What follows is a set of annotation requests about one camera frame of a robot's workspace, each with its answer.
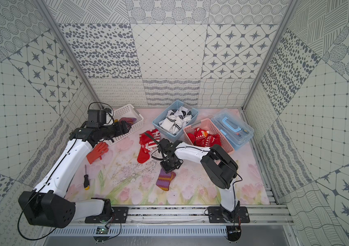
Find purple striped sock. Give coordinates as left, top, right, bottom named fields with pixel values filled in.
left=156, top=168, right=176, bottom=191

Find maroon purple toe sock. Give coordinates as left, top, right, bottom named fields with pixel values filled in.
left=119, top=117, right=138, bottom=126

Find white sock black stripes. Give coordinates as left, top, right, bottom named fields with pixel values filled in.
left=160, top=117, right=184, bottom=135

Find red snowflake sock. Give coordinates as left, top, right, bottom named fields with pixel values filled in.
left=187, top=128, right=222, bottom=147

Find white sock black pattern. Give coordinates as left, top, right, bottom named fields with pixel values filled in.
left=167, top=106, right=192, bottom=122

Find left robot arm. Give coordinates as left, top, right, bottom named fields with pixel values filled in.
left=18, top=110, right=131, bottom=228

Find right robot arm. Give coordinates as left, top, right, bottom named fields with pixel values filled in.
left=153, top=139, right=239, bottom=222

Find white plastic basket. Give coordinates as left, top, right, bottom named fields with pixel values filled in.
left=105, top=104, right=144, bottom=146

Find blue plastic basket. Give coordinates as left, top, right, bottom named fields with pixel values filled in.
left=152, top=100, right=199, bottom=142

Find pink plastic basket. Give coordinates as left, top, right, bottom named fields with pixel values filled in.
left=183, top=118, right=234, bottom=155

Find red santa striped sock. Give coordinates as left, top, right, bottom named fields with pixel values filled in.
left=139, top=129, right=161, bottom=153

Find red patterned sock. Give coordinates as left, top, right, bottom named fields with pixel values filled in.
left=137, top=146, right=151, bottom=164

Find red rubber glove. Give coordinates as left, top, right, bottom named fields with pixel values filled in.
left=86, top=141, right=109, bottom=164

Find black yellow screwdriver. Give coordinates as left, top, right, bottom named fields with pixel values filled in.
left=83, top=166, right=90, bottom=190

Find clear plastic tool box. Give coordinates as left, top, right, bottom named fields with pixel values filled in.
left=211, top=109, right=254, bottom=151

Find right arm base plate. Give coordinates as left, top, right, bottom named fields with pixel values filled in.
left=206, top=206, right=250, bottom=223

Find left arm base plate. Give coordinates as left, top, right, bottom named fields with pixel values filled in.
left=84, top=207, right=129, bottom=224

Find aluminium mounting rail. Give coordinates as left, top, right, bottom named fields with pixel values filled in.
left=42, top=204, right=295, bottom=227

